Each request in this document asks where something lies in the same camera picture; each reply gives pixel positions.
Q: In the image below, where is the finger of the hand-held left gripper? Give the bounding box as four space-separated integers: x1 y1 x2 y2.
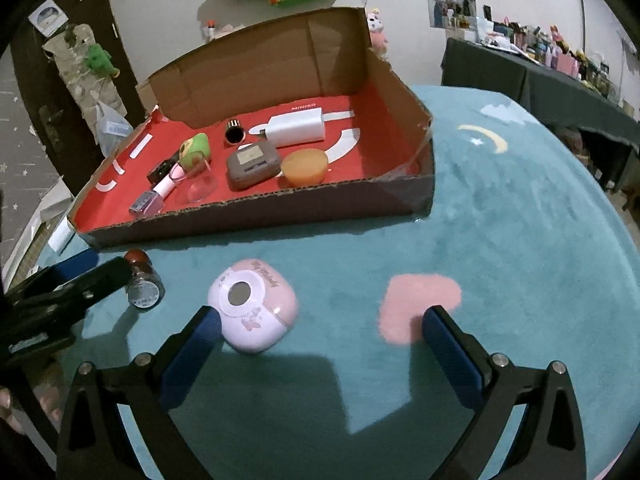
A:
7 249 99 301
15 256 135 321

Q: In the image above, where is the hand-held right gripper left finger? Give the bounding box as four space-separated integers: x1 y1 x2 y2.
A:
57 305 223 480

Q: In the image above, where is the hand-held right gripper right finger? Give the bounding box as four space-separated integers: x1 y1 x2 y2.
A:
421 305 588 480

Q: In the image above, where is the small jar with red cap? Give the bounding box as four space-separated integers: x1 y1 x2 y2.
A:
124 249 166 311

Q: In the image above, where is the pink mini camera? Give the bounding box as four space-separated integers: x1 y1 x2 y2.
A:
207 258 299 356

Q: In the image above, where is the clear plastic cup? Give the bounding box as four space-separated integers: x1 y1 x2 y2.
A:
187 160 218 204

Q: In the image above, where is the brown earbud case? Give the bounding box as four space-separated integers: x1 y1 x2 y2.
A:
226 141 278 191

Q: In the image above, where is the cardboard box with red lining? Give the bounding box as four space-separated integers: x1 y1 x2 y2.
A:
66 6 435 251

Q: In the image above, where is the person's left hand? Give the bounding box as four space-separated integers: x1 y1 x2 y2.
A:
37 360 65 428

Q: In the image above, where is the white paper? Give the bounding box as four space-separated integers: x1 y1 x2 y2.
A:
37 192 76 256

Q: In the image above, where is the small nail polish bottle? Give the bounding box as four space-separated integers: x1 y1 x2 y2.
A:
129 191 166 217

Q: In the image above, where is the pink lip balm tube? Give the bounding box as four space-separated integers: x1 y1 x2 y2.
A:
152 167 188 196

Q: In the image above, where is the black lipstick tube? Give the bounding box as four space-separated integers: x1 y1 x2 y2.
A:
146 161 176 184

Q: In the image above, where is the teal printed blanket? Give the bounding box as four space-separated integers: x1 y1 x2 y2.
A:
37 85 636 480

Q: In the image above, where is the white plastic bag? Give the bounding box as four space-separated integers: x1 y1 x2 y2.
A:
92 100 135 158

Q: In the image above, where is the green avocado toy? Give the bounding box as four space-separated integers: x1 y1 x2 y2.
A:
179 132 211 171

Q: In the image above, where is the grey hanging organizer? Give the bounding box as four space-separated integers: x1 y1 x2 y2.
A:
42 22 128 136

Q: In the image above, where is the brown door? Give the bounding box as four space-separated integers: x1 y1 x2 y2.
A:
10 0 146 221

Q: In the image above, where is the green plush toy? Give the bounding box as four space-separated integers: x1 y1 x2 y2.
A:
85 42 121 78

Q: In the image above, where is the pink plush toy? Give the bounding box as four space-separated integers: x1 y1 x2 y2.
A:
365 7 390 56
215 22 246 42

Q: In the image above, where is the table with dark cloth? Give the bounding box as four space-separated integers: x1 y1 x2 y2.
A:
440 37 640 193

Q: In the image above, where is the row of items on table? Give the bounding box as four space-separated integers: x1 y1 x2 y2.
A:
480 4 636 111

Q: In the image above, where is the thin black pole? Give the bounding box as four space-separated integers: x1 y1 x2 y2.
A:
574 0 590 81

